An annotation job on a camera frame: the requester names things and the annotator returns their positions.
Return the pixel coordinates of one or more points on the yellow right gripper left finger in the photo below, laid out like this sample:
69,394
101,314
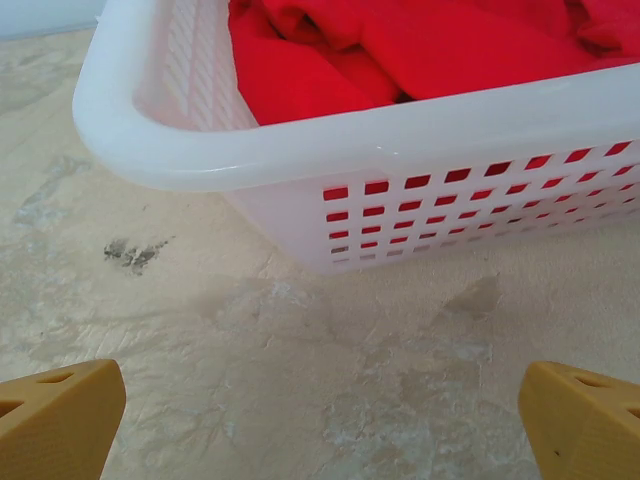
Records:
55,430

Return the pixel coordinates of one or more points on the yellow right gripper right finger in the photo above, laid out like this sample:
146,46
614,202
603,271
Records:
585,435

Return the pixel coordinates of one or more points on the white plastic basket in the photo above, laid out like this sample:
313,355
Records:
350,145

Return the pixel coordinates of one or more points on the red t-shirt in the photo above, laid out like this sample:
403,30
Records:
450,55

